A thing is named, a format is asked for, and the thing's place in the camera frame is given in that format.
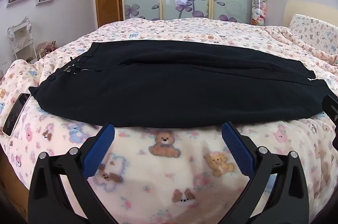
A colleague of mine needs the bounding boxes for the smartphone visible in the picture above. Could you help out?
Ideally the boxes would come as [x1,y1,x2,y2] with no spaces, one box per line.
[2,92,31,137]

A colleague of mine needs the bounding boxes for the teddy bear print blanket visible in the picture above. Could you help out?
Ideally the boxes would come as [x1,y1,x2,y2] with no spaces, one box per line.
[0,17,338,224]

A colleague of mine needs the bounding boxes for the white wire rack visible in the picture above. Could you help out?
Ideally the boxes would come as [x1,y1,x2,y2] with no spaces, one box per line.
[7,16,37,64]

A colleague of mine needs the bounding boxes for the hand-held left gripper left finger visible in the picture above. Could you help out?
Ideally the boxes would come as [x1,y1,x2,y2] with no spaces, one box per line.
[28,123,119,224]

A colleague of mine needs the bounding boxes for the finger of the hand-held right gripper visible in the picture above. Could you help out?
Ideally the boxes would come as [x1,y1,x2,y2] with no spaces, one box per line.
[323,94,338,150]

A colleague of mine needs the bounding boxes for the teddy bear print pillow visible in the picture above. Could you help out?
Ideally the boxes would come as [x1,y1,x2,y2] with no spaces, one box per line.
[287,13,338,66]

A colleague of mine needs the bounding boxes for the black pants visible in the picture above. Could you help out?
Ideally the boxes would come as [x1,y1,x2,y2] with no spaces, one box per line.
[28,40,329,129]

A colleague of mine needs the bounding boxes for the cream headboard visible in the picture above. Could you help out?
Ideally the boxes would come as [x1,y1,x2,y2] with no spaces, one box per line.
[285,0,338,27]

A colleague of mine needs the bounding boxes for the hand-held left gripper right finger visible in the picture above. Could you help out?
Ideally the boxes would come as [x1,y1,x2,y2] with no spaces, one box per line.
[221,121,310,224]

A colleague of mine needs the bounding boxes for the wooden bed frame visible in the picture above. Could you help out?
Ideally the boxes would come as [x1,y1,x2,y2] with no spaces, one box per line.
[0,153,29,222]

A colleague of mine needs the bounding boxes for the clear tube of plush toys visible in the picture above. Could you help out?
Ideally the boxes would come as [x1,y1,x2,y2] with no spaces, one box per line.
[249,0,268,27]

